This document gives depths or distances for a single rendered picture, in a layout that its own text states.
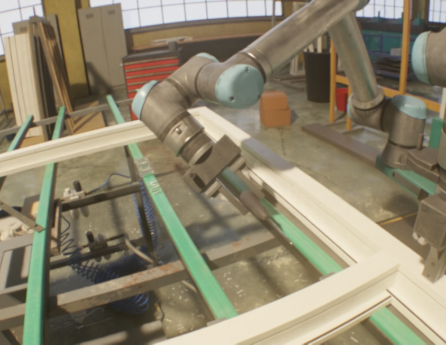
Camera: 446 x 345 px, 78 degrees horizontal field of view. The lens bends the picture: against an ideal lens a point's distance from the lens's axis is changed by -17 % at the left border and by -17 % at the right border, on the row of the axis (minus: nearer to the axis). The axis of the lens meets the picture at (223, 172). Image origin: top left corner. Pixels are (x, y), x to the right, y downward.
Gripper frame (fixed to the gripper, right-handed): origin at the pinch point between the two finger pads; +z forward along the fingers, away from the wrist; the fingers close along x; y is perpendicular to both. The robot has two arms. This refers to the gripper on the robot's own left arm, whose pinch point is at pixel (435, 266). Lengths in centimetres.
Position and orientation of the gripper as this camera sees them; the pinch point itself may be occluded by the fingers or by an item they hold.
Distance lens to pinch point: 56.0
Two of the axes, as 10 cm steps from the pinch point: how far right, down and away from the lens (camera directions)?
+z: 0.7, 8.9, 4.5
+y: 3.8, 3.9, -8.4
